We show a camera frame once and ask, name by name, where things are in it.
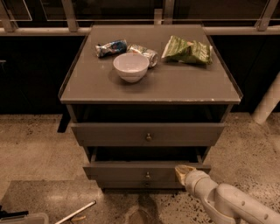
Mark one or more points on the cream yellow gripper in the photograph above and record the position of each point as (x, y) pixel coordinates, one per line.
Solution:
(192, 178)

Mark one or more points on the grey drawer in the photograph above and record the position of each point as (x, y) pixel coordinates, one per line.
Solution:
(138, 174)
(147, 134)

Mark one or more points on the grey wooden drawer cabinet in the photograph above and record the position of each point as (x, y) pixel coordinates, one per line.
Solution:
(169, 93)

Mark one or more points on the grey top drawer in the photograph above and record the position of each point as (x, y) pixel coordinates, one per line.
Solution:
(147, 134)

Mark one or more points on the white metal rod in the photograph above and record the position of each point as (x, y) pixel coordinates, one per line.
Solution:
(71, 215)

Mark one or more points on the white ceramic bowl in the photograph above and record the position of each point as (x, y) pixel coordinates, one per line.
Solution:
(131, 67)

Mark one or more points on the white support column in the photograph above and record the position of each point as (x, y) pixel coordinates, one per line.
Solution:
(268, 102)

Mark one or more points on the crushed silver green can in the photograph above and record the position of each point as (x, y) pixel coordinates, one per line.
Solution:
(151, 55)

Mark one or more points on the green chip bag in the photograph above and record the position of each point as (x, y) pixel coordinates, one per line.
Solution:
(189, 52)

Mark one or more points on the crushed blue soda can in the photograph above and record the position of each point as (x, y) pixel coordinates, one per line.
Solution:
(111, 48)

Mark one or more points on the clear plastic bin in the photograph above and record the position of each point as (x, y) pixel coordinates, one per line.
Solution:
(34, 218)

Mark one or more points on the metal window railing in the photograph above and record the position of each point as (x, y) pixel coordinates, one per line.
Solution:
(217, 17)

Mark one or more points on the black object on floor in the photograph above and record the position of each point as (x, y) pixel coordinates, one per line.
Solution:
(4, 214)

